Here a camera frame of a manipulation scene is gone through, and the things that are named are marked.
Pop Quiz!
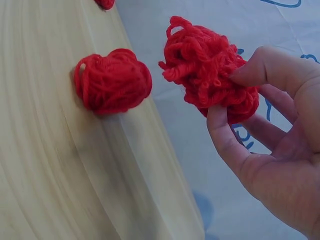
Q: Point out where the person's right hand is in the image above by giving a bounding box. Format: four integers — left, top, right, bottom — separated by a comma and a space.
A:
206, 45, 320, 240

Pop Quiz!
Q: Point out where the red yarn bundle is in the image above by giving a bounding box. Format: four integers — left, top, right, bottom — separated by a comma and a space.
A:
158, 15, 261, 125

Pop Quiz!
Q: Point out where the red yarn ball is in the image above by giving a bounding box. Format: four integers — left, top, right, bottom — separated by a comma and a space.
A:
73, 47, 153, 116
94, 0, 116, 11

